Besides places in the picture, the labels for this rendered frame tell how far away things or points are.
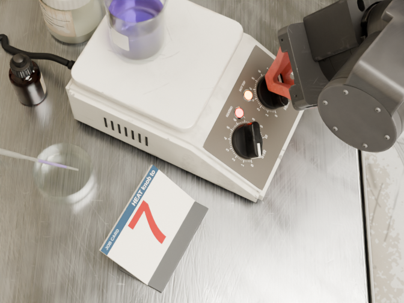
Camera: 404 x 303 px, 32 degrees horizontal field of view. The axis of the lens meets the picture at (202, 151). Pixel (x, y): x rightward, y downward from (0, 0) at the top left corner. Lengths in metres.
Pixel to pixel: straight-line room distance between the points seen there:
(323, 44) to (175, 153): 0.17
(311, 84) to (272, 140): 0.12
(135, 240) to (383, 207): 0.24
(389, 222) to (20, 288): 0.34
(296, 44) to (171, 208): 0.20
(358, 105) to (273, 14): 0.33
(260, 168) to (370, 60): 0.24
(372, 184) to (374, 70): 0.28
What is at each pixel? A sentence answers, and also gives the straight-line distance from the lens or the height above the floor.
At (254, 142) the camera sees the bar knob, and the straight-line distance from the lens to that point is 0.61.
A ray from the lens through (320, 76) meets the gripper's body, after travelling 0.56.
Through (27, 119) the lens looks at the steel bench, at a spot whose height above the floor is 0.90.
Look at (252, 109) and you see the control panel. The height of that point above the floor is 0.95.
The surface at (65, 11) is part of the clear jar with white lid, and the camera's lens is 0.68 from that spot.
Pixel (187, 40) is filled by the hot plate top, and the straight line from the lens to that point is 0.63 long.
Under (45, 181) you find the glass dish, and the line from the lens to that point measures 0.67.
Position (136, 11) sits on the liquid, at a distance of 0.59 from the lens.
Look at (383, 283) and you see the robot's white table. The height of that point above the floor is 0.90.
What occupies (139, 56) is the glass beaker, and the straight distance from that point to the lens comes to 0.60.
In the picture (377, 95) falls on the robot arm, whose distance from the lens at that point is 0.43.
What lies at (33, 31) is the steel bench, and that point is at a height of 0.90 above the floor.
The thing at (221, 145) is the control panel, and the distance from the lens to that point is 0.62.
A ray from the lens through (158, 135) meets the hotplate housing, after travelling 0.61.
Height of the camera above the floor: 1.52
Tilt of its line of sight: 67 degrees down
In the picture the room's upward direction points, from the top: 7 degrees clockwise
